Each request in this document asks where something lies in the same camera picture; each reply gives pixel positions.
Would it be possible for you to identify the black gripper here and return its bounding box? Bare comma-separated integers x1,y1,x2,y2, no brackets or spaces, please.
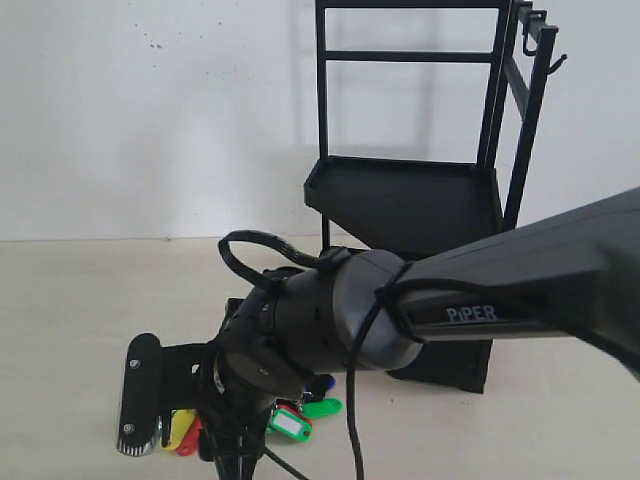
115,297,306,480

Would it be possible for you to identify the colourful key tag bunch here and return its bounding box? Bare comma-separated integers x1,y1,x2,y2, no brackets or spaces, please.
158,374,343,457

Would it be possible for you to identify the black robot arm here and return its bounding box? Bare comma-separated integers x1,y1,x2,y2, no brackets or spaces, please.
116,189,639,479

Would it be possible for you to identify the black metal two-tier rack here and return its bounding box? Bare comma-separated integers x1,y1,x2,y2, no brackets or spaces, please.
302,0,568,395

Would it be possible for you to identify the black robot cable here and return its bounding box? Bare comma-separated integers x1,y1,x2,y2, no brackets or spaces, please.
218,229,426,480

